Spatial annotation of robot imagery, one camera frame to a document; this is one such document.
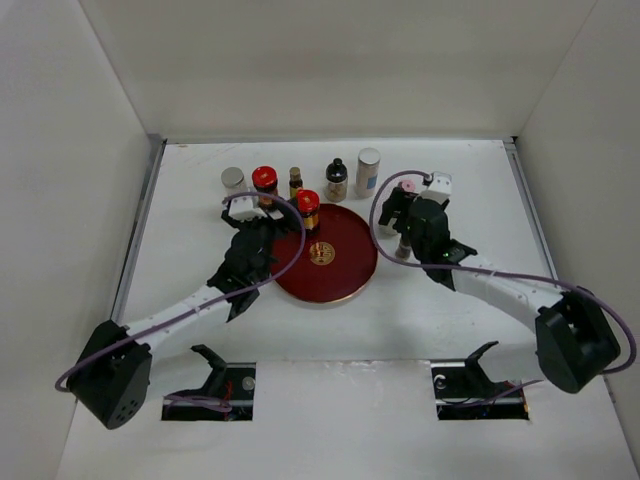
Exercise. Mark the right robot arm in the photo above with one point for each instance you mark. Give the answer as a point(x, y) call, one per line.
point(573, 339)

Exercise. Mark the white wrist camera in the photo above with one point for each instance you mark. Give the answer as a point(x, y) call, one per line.
point(438, 187)
point(246, 208)

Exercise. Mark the pink-cap spice shaker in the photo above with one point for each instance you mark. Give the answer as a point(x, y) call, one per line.
point(407, 185)

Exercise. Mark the black-cap clear spice bottle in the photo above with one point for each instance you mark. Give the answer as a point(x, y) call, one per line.
point(404, 249)

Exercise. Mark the peppercorn jar blue label left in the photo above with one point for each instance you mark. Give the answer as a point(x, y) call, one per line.
point(233, 181)

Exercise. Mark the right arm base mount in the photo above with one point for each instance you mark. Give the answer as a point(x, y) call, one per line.
point(464, 392)

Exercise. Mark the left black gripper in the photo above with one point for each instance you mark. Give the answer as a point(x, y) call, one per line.
point(291, 221)

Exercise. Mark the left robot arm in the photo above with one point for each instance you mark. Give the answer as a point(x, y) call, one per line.
point(112, 374)

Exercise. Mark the small yellow-label oil bottle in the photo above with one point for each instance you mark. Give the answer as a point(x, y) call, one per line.
point(295, 182)

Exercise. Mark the black-cap spice bottle rear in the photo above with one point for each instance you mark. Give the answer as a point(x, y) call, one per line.
point(336, 175)

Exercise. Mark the red-lid chili sauce jar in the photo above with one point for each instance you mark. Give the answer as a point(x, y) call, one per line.
point(265, 180)

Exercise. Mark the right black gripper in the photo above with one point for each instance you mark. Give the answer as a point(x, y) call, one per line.
point(400, 201)

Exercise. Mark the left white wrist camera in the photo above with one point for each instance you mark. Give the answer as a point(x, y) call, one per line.
point(246, 208)

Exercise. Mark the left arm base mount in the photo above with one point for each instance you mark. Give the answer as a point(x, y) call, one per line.
point(227, 394)

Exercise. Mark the round red lacquer tray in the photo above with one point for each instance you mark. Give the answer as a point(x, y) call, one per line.
point(338, 259)

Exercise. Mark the peppercorn jar silver lid right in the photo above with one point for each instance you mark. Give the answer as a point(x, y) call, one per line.
point(368, 162)

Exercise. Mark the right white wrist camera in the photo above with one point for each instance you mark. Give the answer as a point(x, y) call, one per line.
point(438, 187)

